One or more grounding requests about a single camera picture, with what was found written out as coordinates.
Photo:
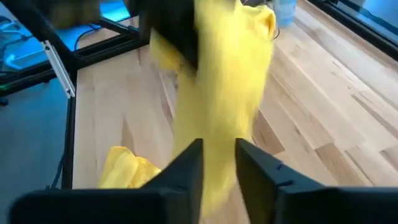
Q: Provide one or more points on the clear water bottle blue cap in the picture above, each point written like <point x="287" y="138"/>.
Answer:
<point x="285" y="12"/>

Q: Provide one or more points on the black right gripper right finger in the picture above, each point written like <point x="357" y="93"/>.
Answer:
<point x="280" y="199"/>

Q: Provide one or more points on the silver frame bracket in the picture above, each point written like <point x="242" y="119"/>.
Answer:
<point x="59" y="70"/>

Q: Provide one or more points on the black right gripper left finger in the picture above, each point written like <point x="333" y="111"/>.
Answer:
<point x="174" y="202"/>

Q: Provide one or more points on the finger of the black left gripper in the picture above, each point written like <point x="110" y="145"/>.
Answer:
<point x="171" y="25"/>

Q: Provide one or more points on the yellow microfiber towel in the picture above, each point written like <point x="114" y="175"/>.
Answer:
<point x="224" y="93"/>
<point x="124" y="169"/>

